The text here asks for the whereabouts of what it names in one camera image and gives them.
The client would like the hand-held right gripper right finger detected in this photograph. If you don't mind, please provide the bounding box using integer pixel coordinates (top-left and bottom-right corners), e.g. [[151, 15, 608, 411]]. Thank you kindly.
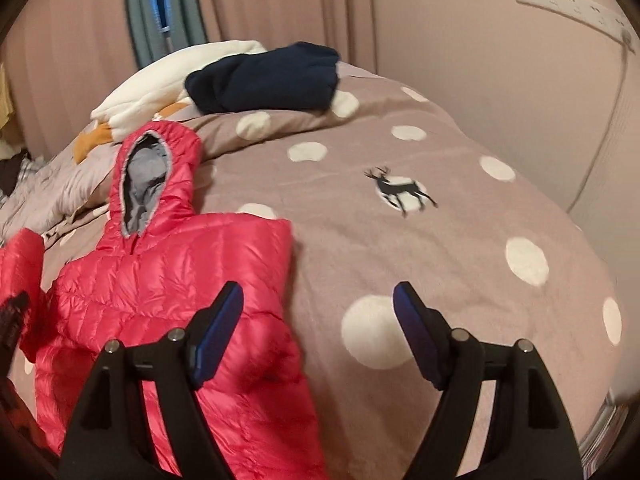
[[392, 281, 586, 480]]

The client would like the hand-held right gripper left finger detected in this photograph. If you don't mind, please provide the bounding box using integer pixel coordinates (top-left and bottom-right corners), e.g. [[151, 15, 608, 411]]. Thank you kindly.
[[57, 281, 246, 480]]

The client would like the red hooded puffer jacket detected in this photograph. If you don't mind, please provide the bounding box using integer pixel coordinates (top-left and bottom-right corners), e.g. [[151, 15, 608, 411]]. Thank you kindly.
[[0, 121, 326, 480]]

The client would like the polka dot deer blanket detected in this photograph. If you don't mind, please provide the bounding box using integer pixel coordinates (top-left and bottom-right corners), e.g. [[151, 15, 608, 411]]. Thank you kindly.
[[0, 62, 626, 480]]

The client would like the crumpled grey quilt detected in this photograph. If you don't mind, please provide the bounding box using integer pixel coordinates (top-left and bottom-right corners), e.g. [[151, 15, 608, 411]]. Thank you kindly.
[[0, 152, 121, 243]]

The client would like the white goose plush toy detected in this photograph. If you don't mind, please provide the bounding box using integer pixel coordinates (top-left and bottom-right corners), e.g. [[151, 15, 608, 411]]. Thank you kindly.
[[75, 40, 268, 163]]

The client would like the dark brown garment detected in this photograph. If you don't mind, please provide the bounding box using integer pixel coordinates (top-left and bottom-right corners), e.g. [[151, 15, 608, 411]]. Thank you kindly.
[[0, 157, 30, 196]]

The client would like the folded navy garment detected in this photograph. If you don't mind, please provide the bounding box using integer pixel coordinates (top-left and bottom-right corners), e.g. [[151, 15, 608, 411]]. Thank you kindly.
[[185, 42, 342, 115]]

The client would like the pink curtain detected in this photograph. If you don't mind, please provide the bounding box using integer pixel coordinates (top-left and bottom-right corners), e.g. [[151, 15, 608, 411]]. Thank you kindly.
[[7, 0, 137, 158], [194, 0, 382, 77]]

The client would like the grey-blue curtain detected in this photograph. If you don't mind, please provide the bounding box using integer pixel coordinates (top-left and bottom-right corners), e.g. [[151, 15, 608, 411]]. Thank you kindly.
[[122, 0, 208, 70]]

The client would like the white power cable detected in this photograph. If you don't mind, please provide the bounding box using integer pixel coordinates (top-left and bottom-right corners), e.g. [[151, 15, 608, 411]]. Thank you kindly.
[[565, 35, 632, 213]]

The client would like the white wall power strip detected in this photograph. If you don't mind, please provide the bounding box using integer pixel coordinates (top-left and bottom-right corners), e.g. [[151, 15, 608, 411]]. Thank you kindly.
[[515, 0, 640, 53]]

